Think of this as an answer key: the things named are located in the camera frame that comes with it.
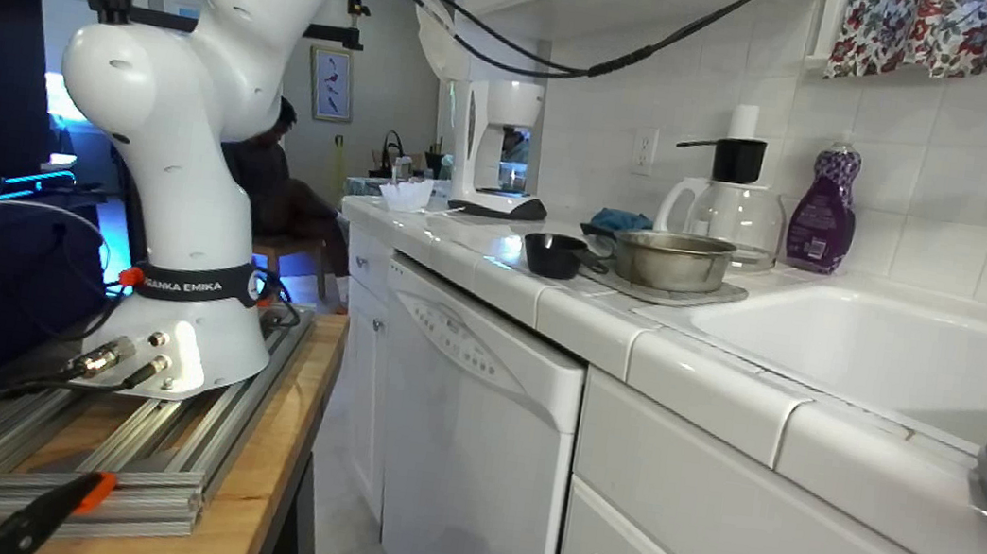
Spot steel pot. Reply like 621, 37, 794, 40
607, 224, 738, 301

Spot black measuring cup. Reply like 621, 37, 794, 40
519, 230, 614, 286

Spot white paper coffee filters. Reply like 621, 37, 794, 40
376, 173, 437, 216

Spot white drawer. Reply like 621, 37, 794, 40
339, 225, 401, 304

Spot white coffee maker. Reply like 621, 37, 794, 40
390, 0, 575, 226

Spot blue cloth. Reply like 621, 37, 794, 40
588, 205, 655, 238

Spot white dishwasher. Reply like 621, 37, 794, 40
351, 251, 599, 554

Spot grey trivet mat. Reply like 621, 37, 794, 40
577, 256, 752, 317

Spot wooden chair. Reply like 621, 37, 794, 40
247, 230, 336, 303

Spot person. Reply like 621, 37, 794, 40
206, 90, 372, 279

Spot glass coffee carafe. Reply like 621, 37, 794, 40
649, 170, 789, 277

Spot framed bird picture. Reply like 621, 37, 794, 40
302, 44, 362, 126

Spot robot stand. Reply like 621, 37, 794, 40
0, 268, 353, 554

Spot purple dish soap bottle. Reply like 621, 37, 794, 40
782, 137, 866, 278

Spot white sink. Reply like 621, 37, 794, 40
619, 256, 987, 456

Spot black and orange clamp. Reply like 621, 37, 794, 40
0, 458, 119, 554

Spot wall socket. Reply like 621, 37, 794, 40
629, 125, 661, 178

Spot black scoop with handle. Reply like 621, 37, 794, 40
672, 129, 769, 188

